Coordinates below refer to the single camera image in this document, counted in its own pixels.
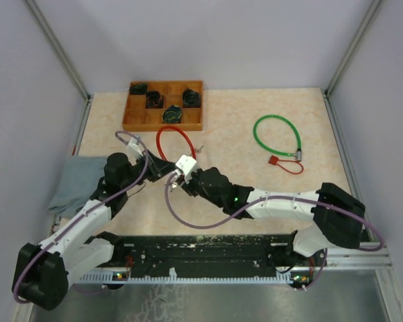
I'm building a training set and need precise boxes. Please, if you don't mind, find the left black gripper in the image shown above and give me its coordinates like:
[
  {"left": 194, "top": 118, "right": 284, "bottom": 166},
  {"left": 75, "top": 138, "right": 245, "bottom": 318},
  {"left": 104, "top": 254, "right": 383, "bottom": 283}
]
[{"left": 121, "top": 148, "right": 177, "bottom": 191}]

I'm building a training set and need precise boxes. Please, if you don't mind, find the red cable lock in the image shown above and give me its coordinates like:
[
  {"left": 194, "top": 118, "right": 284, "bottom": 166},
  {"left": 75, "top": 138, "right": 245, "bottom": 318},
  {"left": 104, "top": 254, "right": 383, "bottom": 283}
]
[{"left": 156, "top": 125, "right": 197, "bottom": 160}]

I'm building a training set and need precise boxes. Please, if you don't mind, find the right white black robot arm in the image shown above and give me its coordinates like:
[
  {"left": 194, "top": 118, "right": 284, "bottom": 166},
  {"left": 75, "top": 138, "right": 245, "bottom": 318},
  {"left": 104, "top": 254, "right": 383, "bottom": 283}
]
[{"left": 165, "top": 168, "right": 365, "bottom": 266}]

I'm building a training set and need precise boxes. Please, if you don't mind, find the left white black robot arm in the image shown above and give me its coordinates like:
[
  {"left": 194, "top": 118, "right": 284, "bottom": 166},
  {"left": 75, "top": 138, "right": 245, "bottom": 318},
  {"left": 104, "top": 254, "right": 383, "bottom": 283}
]
[{"left": 11, "top": 150, "right": 175, "bottom": 311}]

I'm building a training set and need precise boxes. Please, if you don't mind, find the blue yellow rolled tie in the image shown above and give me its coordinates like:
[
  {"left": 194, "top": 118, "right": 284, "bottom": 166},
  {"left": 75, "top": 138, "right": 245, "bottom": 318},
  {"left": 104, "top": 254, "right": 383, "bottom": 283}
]
[{"left": 161, "top": 105, "right": 183, "bottom": 124}]

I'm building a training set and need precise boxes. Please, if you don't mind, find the wooden compartment tray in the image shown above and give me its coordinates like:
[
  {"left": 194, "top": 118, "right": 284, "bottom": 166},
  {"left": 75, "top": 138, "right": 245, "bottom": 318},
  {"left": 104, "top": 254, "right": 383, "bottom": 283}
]
[{"left": 122, "top": 80, "right": 204, "bottom": 131}]

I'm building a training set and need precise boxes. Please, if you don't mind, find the black orange rolled tie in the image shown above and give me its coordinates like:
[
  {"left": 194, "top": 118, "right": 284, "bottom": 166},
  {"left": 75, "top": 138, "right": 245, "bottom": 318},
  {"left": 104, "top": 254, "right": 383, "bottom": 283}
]
[{"left": 145, "top": 91, "right": 163, "bottom": 109}]

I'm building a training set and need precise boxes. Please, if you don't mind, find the black dotted rolled tie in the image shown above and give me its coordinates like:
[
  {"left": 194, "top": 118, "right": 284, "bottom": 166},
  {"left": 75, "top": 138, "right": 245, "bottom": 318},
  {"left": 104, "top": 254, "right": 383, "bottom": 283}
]
[{"left": 182, "top": 89, "right": 202, "bottom": 108}]

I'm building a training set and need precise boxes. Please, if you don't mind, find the folded blue jeans cloth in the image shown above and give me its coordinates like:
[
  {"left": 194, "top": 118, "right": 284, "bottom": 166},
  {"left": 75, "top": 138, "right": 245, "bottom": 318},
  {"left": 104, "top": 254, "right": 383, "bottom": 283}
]
[{"left": 48, "top": 156, "right": 107, "bottom": 218}]

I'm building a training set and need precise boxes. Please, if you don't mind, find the dark green rolled tie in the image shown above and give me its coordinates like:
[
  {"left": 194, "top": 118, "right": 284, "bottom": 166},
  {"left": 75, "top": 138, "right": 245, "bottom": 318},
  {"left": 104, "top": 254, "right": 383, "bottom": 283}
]
[{"left": 129, "top": 83, "right": 148, "bottom": 95}]

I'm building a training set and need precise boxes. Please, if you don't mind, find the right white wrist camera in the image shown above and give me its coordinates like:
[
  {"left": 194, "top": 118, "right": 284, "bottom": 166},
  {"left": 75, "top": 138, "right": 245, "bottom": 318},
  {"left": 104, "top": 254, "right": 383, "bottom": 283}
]
[{"left": 172, "top": 154, "right": 199, "bottom": 183}]

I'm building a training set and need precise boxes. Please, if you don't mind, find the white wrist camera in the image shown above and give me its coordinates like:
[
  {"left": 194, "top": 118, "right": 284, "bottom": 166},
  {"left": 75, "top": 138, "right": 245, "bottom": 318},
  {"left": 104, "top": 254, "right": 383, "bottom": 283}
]
[
  {"left": 172, "top": 154, "right": 199, "bottom": 183},
  {"left": 126, "top": 135, "right": 145, "bottom": 160}
]

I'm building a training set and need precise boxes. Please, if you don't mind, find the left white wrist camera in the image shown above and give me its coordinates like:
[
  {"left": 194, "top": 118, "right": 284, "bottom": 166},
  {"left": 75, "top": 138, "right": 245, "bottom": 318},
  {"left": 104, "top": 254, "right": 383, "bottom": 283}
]
[{"left": 126, "top": 135, "right": 145, "bottom": 160}]

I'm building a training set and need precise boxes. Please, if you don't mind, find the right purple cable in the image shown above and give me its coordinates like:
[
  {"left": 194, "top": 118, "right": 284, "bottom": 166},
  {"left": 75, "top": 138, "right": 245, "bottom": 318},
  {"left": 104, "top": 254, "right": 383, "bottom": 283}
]
[{"left": 165, "top": 172, "right": 386, "bottom": 292}]

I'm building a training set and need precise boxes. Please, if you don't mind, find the purple cable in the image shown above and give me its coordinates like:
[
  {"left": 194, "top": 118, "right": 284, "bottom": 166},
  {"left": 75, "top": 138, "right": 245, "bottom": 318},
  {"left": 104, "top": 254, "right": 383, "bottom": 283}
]
[
  {"left": 11, "top": 130, "right": 150, "bottom": 305},
  {"left": 165, "top": 172, "right": 386, "bottom": 292}
]

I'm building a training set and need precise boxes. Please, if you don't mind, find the thin red wire padlock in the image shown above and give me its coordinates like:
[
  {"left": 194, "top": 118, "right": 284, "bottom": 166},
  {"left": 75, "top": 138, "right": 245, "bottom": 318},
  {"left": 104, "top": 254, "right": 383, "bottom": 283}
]
[{"left": 268, "top": 155, "right": 304, "bottom": 175}]

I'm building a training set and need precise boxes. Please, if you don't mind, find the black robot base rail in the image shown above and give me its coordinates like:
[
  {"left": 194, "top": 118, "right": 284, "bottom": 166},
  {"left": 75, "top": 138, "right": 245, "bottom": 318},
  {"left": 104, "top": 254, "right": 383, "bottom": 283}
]
[{"left": 50, "top": 233, "right": 326, "bottom": 289}]

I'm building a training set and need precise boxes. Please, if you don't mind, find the green cable lock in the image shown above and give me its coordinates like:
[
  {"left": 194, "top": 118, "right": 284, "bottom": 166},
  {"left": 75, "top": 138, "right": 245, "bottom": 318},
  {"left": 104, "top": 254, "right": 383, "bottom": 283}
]
[{"left": 253, "top": 114, "right": 302, "bottom": 161}]

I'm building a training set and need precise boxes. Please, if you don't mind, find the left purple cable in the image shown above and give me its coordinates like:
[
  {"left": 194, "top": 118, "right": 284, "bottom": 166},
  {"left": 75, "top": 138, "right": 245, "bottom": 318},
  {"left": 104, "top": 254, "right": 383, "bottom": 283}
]
[{"left": 11, "top": 130, "right": 150, "bottom": 305}]

